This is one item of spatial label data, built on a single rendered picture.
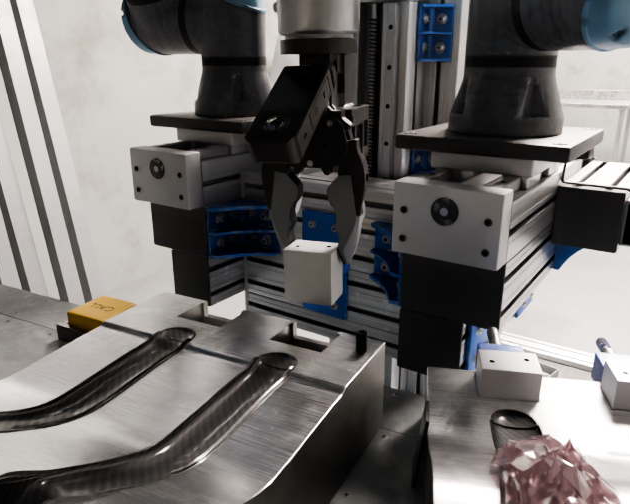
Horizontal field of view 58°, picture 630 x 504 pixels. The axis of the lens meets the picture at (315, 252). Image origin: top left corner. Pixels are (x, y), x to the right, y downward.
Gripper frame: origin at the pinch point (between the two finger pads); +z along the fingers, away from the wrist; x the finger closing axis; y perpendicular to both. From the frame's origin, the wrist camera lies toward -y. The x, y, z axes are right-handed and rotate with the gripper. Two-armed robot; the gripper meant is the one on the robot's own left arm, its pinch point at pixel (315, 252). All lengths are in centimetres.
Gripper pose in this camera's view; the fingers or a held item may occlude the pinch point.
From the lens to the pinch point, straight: 57.3
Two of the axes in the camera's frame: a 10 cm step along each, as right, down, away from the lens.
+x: -9.4, -0.9, 3.3
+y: 3.4, -3.1, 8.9
